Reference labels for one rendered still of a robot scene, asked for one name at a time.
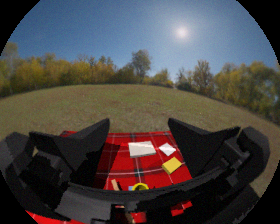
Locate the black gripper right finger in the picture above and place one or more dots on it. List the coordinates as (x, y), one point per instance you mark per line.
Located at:
(196, 145)

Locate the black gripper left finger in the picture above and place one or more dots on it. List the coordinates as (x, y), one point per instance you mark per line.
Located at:
(81, 151)

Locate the yellow block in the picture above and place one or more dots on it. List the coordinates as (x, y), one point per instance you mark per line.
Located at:
(171, 165)

